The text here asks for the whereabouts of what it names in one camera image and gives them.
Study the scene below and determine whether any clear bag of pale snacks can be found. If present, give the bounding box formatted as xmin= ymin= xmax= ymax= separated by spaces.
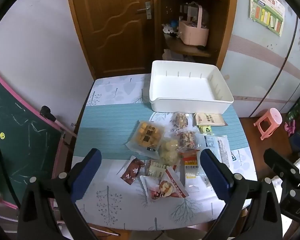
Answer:
xmin=158 ymin=138 xmax=180 ymax=166

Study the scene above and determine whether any dark red snack packet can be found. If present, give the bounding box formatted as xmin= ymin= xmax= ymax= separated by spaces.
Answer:
xmin=120 ymin=156 xmax=145 ymax=185

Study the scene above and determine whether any wooden corner shelf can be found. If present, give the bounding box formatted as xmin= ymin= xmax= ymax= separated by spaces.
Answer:
xmin=154 ymin=0 xmax=238 ymax=67

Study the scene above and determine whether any white striped snack packet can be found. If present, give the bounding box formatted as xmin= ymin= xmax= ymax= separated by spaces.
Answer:
xmin=145 ymin=159 xmax=167 ymax=179

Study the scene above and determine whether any wardrobe with pink stripes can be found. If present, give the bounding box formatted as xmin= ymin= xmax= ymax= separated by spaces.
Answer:
xmin=220 ymin=0 xmax=300 ymax=118

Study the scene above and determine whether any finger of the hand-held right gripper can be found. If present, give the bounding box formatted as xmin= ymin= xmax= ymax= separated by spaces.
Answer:
xmin=281 ymin=178 xmax=300 ymax=203
xmin=263 ymin=148 xmax=300 ymax=178

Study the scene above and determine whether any green box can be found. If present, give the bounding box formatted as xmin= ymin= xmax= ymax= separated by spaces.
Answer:
xmin=287 ymin=94 xmax=300 ymax=123

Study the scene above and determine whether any toy with blue ball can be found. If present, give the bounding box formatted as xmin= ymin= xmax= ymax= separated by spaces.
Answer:
xmin=162 ymin=19 xmax=181 ymax=37

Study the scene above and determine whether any pink storage basket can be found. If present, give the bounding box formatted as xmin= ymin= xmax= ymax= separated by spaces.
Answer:
xmin=178 ymin=3 xmax=210 ymax=46

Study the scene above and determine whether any pink plastic stool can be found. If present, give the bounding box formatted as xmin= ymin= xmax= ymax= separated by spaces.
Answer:
xmin=253 ymin=108 xmax=283 ymax=140

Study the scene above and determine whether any pink plastic toy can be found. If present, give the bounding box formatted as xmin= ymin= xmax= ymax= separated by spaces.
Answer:
xmin=284 ymin=120 xmax=296 ymax=137

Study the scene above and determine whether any orange label snack packet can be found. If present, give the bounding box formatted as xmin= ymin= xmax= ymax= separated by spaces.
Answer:
xmin=179 ymin=150 xmax=212 ymax=188

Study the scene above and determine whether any yellow cube snack packet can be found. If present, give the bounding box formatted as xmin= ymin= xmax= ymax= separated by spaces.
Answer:
xmin=126 ymin=120 xmax=165 ymax=153

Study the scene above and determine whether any clear nut mix packet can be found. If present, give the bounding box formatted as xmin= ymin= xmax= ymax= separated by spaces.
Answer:
xmin=174 ymin=112 xmax=189 ymax=128

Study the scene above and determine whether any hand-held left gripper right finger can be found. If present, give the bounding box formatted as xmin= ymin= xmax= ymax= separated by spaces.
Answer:
xmin=199 ymin=148 xmax=283 ymax=240

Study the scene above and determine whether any nut mix packet red seal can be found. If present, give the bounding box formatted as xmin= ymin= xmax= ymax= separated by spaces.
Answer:
xmin=176 ymin=131 xmax=200 ymax=153

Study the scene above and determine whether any red and white snack packet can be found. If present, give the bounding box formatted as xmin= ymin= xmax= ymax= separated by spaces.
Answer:
xmin=140 ymin=167 xmax=189 ymax=201

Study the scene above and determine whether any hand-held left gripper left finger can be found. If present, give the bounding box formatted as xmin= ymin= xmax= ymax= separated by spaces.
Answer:
xmin=16 ymin=148 xmax=102 ymax=240

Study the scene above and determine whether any green chalkboard with pink frame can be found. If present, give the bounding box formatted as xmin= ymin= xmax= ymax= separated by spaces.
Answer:
xmin=0 ymin=64 xmax=77 ymax=210

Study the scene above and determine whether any wall poster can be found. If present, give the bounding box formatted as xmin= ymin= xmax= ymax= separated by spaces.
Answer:
xmin=249 ymin=0 xmax=286 ymax=37

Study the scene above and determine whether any metal door handle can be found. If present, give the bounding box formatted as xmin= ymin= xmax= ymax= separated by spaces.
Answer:
xmin=137 ymin=1 xmax=152 ymax=19

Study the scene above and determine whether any teal and white printed tablecloth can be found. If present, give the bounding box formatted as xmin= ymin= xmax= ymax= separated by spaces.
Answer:
xmin=71 ymin=74 xmax=257 ymax=232

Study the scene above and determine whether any clear packet with white print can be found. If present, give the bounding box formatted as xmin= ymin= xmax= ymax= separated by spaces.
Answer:
xmin=199 ymin=133 xmax=233 ymax=168

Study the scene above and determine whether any wooden door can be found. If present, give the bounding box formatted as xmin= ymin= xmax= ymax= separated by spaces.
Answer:
xmin=65 ymin=0 xmax=157 ymax=78

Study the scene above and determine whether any black easel knob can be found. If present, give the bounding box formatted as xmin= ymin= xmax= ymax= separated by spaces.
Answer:
xmin=39 ymin=106 xmax=57 ymax=122

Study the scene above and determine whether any beige paper snack packet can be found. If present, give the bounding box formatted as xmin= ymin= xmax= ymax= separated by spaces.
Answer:
xmin=194 ymin=112 xmax=227 ymax=127

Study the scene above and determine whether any white plastic bin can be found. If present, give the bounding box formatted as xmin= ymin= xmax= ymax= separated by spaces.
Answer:
xmin=149 ymin=60 xmax=234 ymax=113

